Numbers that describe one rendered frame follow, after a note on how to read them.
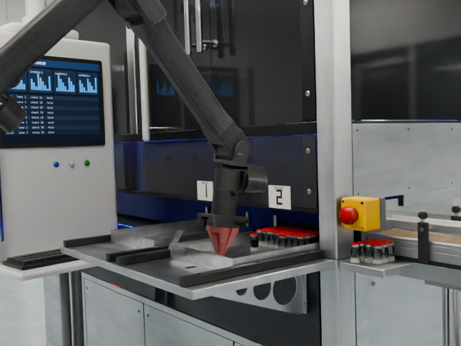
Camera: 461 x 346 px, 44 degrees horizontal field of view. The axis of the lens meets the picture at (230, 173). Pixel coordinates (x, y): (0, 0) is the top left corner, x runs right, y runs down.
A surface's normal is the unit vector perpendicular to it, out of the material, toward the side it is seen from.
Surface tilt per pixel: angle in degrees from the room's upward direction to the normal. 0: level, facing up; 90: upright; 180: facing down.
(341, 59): 90
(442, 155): 90
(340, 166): 90
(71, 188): 90
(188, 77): 98
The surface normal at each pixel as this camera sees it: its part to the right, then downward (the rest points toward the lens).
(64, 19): 0.61, 0.17
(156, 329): -0.79, 0.06
